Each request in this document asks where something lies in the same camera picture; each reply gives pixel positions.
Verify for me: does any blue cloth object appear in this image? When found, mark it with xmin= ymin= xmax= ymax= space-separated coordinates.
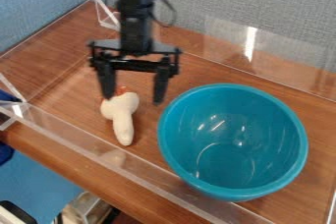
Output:
xmin=0 ymin=88 xmax=22 ymax=166

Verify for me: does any black white device below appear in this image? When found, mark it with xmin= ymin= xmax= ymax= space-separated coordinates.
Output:
xmin=0 ymin=200 xmax=39 ymax=224

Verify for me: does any clear acrylic left bracket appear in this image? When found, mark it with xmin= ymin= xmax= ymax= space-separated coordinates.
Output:
xmin=0 ymin=73 xmax=27 ymax=130

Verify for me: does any grey clutter below table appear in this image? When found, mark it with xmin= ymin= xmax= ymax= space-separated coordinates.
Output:
xmin=51 ymin=192 xmax=120 ymax=224

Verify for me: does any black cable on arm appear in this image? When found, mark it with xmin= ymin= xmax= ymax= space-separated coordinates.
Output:
xmin=148 ymin=0 xmax=179 ymax=28

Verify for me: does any blue plastic bowl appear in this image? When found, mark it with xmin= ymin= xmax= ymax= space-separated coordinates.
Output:
xmin=158 ymin=84 xmax=308 ymax=201

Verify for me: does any clear acrylic barrier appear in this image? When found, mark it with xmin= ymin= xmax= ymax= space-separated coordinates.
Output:
xmin=148 ymin=5 xmax=336 ymax=101
xmin=10 ymin=103 xmax=274 ymax=224

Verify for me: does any clear acrylic corner bracket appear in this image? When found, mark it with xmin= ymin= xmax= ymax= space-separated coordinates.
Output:
xmin=95 ymin=0 xmax=122 ymax=31

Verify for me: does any clear acrylic back barrier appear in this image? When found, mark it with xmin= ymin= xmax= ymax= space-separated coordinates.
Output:
xmin=148 ymin=5 xmax=336 ymax=101

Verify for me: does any clear acrylic front barrier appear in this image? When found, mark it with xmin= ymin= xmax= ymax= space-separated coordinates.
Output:
xmin=10 ymin=103 xmax=274 ymax=224

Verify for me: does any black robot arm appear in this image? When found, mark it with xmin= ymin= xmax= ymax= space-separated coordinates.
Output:
xmin=88 ymin=0 xmax=183 ymax=104

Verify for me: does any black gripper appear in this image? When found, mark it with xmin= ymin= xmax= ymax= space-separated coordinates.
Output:
xmin=88 ymin=18 xmax=182 ymax=105

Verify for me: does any white toy mushroom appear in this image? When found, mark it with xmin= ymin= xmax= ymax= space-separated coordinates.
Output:
xmin=100 ymin=85 xmax=139 ymax=146

